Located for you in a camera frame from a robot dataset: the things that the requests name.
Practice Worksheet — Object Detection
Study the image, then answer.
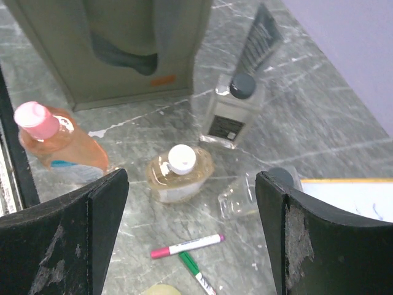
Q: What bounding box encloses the amber bottle white cap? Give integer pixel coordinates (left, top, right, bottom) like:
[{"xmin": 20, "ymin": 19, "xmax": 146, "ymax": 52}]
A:
[{"xmin": 146, "ymin": 144, "xmax": 214, "ymax": 203}]

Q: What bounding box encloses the small whiteboard yellow frame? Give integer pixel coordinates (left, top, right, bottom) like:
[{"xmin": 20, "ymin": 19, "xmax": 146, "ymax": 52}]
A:
[{"xmin": 301, "ymin": 178, "xmax": 392, "ymax": 222}]

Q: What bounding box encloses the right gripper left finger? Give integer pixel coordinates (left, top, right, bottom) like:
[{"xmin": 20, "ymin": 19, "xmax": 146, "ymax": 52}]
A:
[{"xmin": 1, "ymin": 168, "xmax": 128, "ymax": 294}]

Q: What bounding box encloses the small clear bottle grey cap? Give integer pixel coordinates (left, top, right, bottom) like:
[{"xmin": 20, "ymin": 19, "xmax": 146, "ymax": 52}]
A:
[{"xmin": 217, "ymin": 166, "xmax": 303, "ymax": 219}]

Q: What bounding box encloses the pink marker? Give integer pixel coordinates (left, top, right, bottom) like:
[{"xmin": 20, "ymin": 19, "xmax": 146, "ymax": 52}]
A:
[{"xmin": 150, "ymin": 234, "xmax": 225, "ymax": 259}]

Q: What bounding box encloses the clear tube with dark label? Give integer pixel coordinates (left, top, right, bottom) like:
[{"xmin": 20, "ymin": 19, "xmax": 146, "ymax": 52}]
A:
[{"xmin": 235, "ymin": 2, "xmax": 285, "ymax": 77}]

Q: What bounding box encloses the yellow pump bottle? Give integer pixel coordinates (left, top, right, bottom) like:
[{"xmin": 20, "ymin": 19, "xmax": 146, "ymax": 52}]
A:
[{"xmin": 142, "ymin": 284, "xmax": 181, "ymax": 295}]

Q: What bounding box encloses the orange bottle pink cap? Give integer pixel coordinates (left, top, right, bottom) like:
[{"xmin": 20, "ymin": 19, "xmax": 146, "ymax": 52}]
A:
[{"xmin": 14, "ymin": 101, "xmax": 109, "ymax": 184}]

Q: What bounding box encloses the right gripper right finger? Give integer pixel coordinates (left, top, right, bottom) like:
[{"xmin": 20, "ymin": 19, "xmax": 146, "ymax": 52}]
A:
[{"xmin": 255, "ymin": 171, "xmax": 392, "ymax": 294}]

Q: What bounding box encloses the green marker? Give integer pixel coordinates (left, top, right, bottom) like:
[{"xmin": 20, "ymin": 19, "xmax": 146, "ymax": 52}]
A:
[{"xmin": 179, "ymin": 251, "xmax": 217, "ymax": 295}]

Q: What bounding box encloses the aluminium rail frame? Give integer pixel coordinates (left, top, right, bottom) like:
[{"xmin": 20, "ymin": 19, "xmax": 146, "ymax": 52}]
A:
[{"xmin": 1, "ymin": 74, "xmax": 40, "ymax": 211}]

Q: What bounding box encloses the clear bottle with black label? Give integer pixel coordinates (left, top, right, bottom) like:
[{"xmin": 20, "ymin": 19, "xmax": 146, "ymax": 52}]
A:
[{"xmin": 200, "ymin": 73, "xmax": 265, "ymax": 149}]

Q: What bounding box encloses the olive canvas bag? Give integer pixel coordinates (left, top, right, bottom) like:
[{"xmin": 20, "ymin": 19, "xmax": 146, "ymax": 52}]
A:
[{"xmin": 5, "ymin": 1, "xmax": 212, "ymax": 111}]

